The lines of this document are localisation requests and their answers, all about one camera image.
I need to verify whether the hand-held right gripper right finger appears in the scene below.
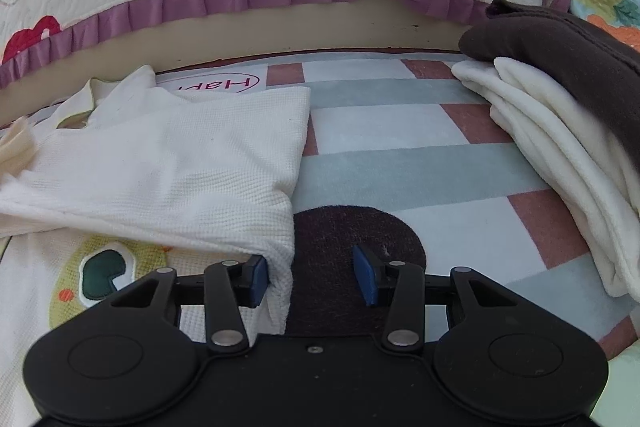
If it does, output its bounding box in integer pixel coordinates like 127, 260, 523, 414
352, 244, 523, 352

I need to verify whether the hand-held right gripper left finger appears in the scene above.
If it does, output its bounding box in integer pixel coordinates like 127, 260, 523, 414
107, 254, 269, 354

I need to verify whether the white waffle shirt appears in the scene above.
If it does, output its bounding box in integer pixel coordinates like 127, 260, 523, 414
0, 64, 312, 337

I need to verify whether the cream garment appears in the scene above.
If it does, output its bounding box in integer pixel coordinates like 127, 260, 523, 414
451, 56, 640, 299

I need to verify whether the cream cloth scrap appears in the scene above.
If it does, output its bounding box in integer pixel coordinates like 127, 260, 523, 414
0, 116, 40, 182

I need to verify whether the brown garment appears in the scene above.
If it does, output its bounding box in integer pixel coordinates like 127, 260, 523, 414
459, 0, 640, 134

